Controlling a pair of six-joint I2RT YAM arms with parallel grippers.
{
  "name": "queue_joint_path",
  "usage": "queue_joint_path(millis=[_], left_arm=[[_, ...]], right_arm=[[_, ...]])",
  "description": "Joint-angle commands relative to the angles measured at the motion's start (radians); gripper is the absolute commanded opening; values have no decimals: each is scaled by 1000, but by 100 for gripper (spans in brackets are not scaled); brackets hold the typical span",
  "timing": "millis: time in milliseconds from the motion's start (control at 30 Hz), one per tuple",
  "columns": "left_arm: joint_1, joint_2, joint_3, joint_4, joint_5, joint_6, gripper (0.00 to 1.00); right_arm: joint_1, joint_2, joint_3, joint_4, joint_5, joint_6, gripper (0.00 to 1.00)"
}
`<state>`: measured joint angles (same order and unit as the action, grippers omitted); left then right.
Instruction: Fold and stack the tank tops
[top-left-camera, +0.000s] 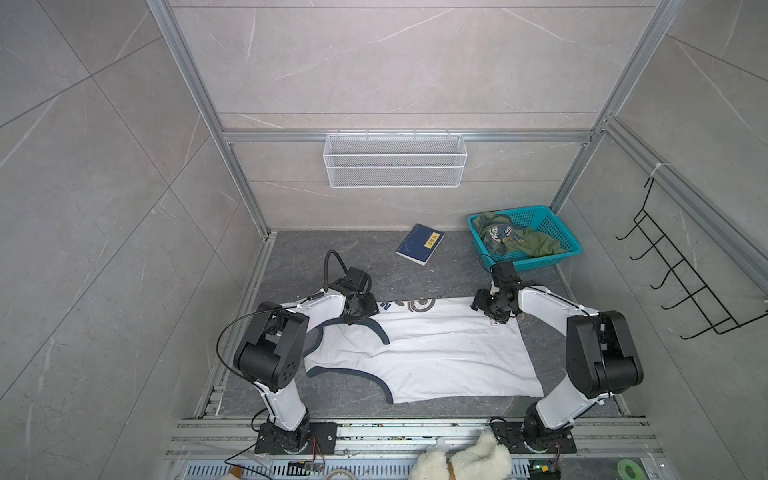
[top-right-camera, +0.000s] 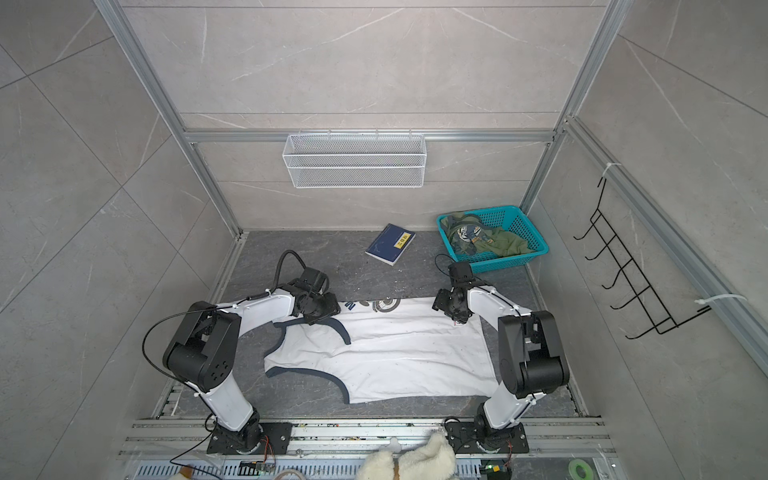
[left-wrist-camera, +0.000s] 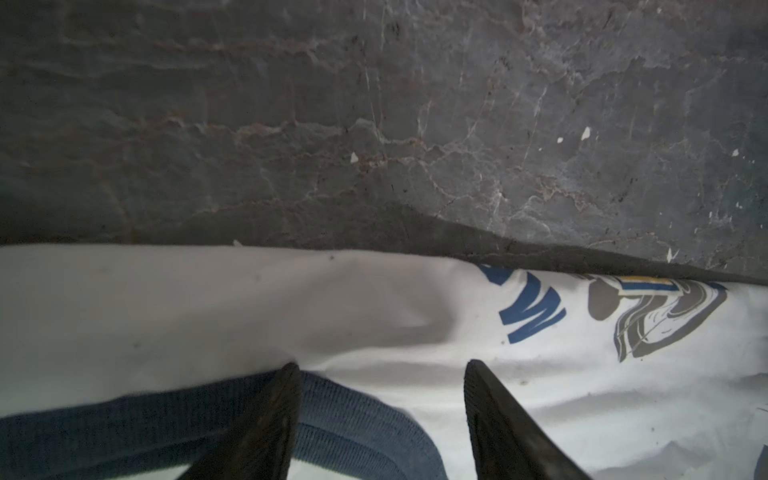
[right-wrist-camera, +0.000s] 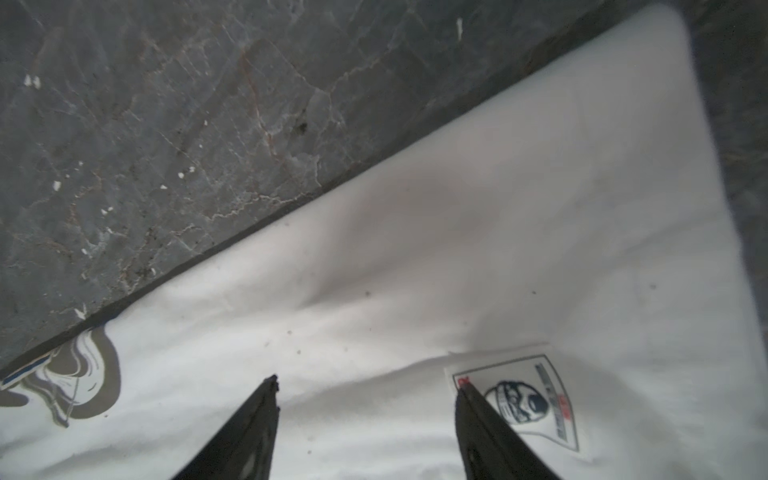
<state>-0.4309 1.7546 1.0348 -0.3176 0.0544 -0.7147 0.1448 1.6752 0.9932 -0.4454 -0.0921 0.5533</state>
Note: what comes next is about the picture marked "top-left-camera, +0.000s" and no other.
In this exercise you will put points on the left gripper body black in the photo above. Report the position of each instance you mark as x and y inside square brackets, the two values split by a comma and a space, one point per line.
[367, 307]

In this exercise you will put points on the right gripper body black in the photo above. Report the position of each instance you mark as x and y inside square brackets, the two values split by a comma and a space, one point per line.
[491, 304]

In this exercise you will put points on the white tank top navy trim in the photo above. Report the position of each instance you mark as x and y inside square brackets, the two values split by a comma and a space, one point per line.
[446, 350]

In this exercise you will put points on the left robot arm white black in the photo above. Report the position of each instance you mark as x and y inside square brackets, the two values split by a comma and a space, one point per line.
[272, 347]

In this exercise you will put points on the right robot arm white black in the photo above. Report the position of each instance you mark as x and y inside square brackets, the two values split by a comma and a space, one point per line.
[601, 358]

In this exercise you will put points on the green tank top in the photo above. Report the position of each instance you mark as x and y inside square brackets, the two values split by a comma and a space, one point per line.
[501, 236]

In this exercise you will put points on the teal plastic basket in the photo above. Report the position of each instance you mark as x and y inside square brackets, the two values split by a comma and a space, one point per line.
[538, 218]

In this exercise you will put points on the navy blue book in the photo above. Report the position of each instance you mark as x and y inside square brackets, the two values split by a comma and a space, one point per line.
[420, 244]

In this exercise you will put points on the white fluffy plush toy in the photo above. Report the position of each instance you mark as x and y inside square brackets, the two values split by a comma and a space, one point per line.
[487, 459]

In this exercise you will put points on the green tape roll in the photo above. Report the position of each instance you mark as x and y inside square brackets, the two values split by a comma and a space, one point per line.
[628, 469]

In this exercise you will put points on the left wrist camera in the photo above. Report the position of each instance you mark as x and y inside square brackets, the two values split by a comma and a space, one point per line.
[358, 280]

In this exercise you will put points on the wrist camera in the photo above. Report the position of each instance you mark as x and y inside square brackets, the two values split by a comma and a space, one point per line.
[358, 280]
[505, 275]

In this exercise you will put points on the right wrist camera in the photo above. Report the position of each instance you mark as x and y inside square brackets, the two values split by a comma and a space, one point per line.
[505, 275]

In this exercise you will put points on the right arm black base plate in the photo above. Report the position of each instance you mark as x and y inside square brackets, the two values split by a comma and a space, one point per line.
[514, 437]

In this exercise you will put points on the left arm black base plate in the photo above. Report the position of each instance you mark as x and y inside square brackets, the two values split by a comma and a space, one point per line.
[318, 435]

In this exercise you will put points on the white wire mesh shelf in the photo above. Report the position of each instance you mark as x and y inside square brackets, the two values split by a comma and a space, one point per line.
[394, 160]

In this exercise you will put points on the black wire hook rack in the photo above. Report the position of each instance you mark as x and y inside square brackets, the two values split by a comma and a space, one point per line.
[677, 266]

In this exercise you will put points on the aluminium mounting rail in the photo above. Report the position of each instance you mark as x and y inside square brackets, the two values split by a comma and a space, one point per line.
[388, 449]

